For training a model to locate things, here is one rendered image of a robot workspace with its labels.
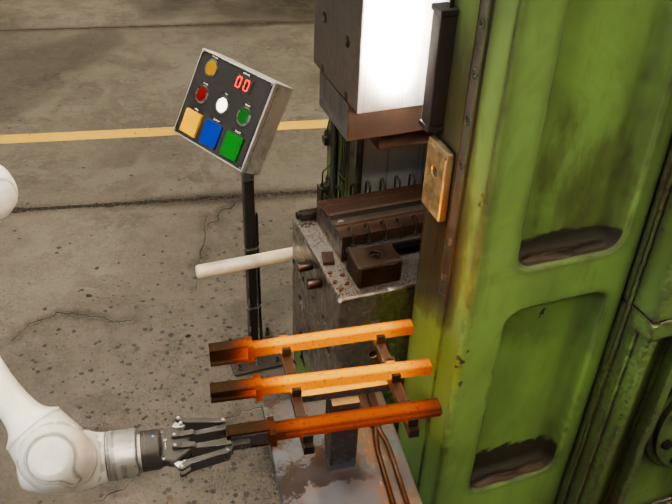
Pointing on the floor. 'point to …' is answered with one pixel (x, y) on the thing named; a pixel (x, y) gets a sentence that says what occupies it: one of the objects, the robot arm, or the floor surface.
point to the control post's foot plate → (257, 360)
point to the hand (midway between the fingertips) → (249, 435)
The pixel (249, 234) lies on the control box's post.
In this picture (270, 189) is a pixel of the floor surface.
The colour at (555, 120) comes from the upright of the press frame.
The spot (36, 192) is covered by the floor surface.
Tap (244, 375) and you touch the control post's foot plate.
